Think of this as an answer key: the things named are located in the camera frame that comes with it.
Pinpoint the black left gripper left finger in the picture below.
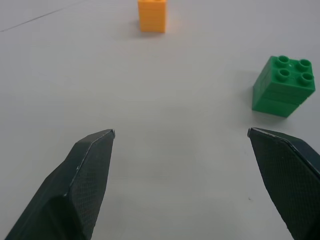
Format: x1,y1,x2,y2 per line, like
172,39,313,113
4,128,116,240

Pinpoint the green building block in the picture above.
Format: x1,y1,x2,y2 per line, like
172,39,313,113
251,55,316,119

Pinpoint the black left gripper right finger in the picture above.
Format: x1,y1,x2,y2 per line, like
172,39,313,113
247,127,320,240

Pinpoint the orange toy brick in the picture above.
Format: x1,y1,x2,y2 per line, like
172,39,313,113
137,0,167,33

